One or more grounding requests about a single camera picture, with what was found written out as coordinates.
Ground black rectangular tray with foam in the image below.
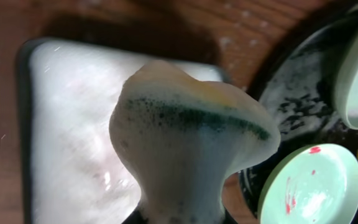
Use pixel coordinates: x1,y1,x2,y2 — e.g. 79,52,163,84
14,37,229,224

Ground round black tray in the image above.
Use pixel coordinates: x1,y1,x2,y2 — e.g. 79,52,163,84
239,1,358,215

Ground green yellow foamy sponge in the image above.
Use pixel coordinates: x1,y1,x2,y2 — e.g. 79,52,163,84
109,60,280,223

